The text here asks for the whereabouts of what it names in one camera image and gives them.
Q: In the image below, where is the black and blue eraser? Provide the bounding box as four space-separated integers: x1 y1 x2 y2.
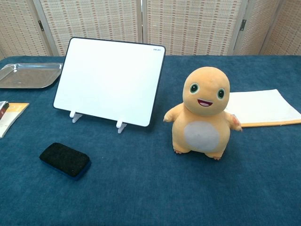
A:
39 142 92 182

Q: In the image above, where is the white plastic tablet stand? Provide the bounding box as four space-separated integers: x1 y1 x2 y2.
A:
69 109 128 135

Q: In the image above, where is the white whiteboard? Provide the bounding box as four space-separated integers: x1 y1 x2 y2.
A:
53 37 166 128

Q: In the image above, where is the orange plush dinosaur toy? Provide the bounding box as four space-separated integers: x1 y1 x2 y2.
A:
163 65 243 161

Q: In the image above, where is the blue velvet tablecloth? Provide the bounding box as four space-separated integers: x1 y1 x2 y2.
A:
0 55 301 226

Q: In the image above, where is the beige woven folding screen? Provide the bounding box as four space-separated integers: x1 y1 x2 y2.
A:
0 0 301 60

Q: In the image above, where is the yellow white paper notepad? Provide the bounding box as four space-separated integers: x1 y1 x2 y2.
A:
227 89 301 128

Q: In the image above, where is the silver metal tray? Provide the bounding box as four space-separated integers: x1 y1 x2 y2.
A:
0 63 64 89

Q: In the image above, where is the yellow cover booklet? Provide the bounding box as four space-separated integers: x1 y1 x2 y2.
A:
0 100 30 139

